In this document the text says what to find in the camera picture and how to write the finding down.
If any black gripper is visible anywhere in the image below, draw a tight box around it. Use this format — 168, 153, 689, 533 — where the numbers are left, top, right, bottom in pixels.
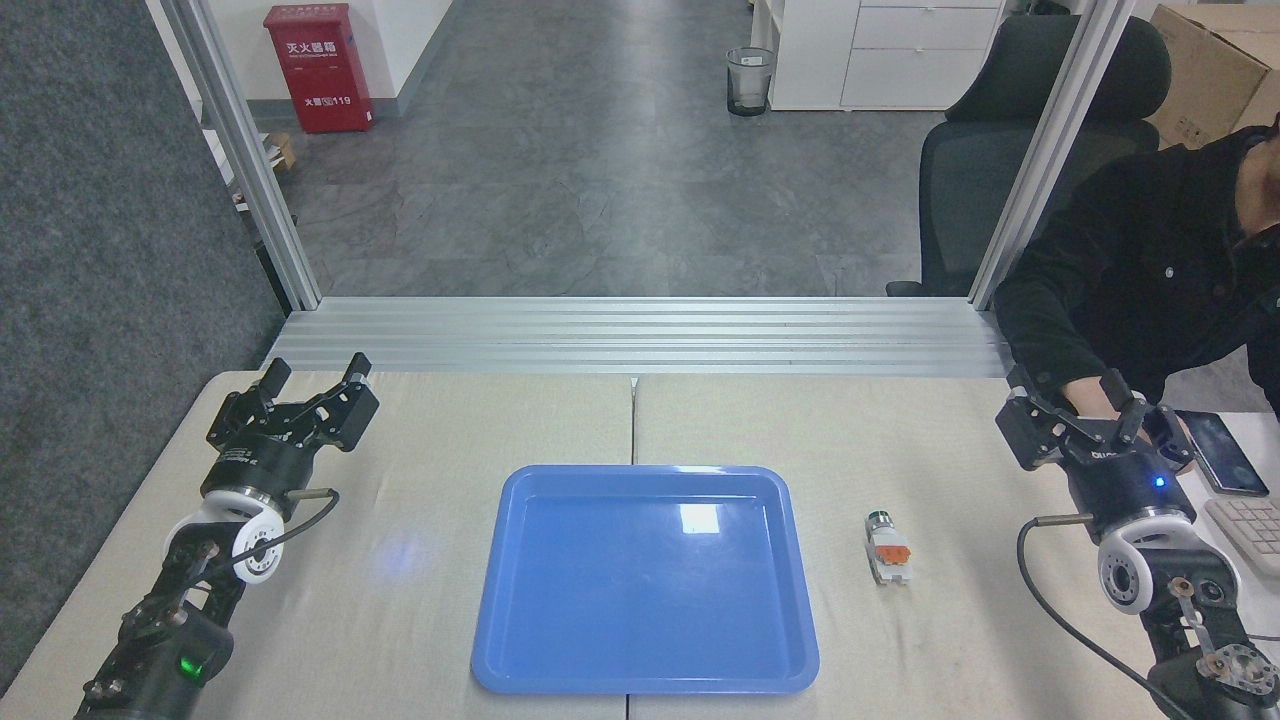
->
995, 364, 1197, 542
201, 351, 382, 512

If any white orange switch part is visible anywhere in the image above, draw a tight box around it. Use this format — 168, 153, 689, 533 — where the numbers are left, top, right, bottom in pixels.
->
864, 510, 913, 587

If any blue plastic tray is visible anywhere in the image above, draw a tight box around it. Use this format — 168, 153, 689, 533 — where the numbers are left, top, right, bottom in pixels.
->
470, 464, 821, 696

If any person's hand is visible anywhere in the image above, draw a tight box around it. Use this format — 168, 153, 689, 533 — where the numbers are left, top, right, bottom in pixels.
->
1060, 378, 1193, 446

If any black smartphone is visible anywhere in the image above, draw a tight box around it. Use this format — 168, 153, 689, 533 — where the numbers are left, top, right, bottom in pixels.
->
1172, 409, 1271, 498

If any person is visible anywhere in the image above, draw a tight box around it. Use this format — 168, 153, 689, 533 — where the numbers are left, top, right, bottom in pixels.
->
993, 125, 1280, 421

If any white keyboard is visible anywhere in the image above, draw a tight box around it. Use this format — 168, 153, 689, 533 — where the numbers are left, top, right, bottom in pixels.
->
1203, 495, 1280, 578

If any dark grey partition panel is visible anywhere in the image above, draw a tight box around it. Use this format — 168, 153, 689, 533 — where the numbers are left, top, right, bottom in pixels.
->
0, 0, 291, 696

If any black office chair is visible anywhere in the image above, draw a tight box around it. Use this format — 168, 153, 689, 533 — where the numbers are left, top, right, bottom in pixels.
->
885, 14, 1173, 298

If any red fire extinguisher box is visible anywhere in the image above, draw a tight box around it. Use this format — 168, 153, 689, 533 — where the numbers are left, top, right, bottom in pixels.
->
263, 3, 375, 135

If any large cardboard box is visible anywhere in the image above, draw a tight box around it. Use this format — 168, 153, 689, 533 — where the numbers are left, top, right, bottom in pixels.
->
1140, 3, 1280, 151

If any white drawer cabinet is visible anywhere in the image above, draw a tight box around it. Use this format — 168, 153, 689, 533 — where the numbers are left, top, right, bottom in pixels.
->
750, 0, 1011, 112

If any grey trash bin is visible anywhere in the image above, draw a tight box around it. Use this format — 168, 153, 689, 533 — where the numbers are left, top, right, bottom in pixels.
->
725, 47, 777, 118

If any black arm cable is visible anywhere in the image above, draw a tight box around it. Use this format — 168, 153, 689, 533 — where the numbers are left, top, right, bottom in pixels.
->
1017, 513, 1193, 720
205, 487, 341, 586

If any silver aluminium post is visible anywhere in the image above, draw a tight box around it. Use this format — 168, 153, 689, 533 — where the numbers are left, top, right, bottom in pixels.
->
150, 0, 323, 311
967, 0, 1141, 309

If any silver aluminium rail bed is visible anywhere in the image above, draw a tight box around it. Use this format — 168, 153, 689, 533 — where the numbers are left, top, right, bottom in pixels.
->
262, 296, 1013, 379

